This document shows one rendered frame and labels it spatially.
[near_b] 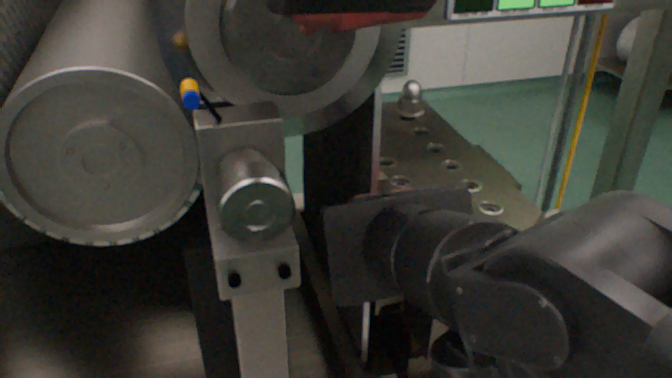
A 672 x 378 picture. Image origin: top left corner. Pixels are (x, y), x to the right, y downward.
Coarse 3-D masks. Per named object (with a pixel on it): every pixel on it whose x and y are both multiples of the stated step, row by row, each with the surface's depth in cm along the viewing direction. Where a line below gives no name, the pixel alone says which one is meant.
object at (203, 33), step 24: (192, 0) 31; (216, 0) 31; (192, 24) 31; (216, 24) 32; (192, 48) 32; (216, 48) 32; (360, 48) 35; (216, 72) 33; (360, 72) 35; (240, 96) 34; (264, 96) 35; (288, 96) 35; (312, 96) 35; (336, 96) 36
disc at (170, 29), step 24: (168, 0) 31; (168, 24) 31; (168, 48) 32; (384, 48) 36; (192, 72) 33; (384, 72) 36; (216, 96) 34; (360, 96) 37; (288, 120) 36; (312, 120) 37; (336, 120) 37
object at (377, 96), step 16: (352, 112) 43; (368, 112) 40; (336, 128) 49; (352, 128) 44; (368, 128) 40; (304, 144) 64; (320, 144) 56; (336, 144) 50; (352, 144) 45; (368, 144) 41; (304, 160) 65; (320, 160) 57; (336, 160) 50; (352, 160) 45; (368, 160) 41; (320, 176) 58; (336, 176) 51; (352, 176) 46; (368, 176) 42; (320, 192) 59; (336, 192) 52; (352, 192) 47; (368, 192) 42
